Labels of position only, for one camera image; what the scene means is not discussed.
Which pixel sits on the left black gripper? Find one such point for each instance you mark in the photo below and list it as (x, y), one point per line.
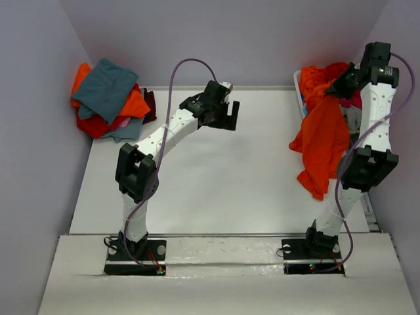
(227, 123)

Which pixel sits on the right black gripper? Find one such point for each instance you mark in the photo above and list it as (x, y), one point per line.
(338, 88)

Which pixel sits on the orange t shirt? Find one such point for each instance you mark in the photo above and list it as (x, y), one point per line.
(321, 141)
(135, 105)

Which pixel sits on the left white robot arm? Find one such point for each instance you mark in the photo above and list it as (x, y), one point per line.
(138, 165)

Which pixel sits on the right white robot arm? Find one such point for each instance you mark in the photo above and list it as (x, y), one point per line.
(370, 158)

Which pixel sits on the red crumpled t shirt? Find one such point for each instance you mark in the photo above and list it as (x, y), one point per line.
(334, 70)

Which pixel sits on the magenta crumpled t shirt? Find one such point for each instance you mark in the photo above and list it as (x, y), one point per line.
(354, 101)

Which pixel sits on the grey crumpled t shirt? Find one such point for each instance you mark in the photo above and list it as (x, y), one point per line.
(353, 117)

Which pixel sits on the white laundry basket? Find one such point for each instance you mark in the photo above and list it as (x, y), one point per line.
(300, 97)

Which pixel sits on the dark maroon t shirt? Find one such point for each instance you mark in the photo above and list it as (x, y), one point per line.
(149, 98)

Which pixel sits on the orange folded t shirt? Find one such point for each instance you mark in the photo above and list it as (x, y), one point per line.
(135, 105)

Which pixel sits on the grey-blue bottom t shirt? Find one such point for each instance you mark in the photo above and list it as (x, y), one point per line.
(131, 131)

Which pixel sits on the pink folded t shirt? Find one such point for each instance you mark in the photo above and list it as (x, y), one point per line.
(125, 122)

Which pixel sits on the teal folded t shirt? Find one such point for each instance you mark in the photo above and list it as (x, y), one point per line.
(104, 91)

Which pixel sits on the red folded t shirt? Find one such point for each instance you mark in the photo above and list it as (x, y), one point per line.
(96, 126)

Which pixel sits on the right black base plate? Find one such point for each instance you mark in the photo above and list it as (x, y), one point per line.
(297, 260)

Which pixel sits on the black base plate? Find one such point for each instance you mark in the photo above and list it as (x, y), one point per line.
(297, 260)
(147, 259)

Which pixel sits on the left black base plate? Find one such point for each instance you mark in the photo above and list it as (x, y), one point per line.
(147, 259)

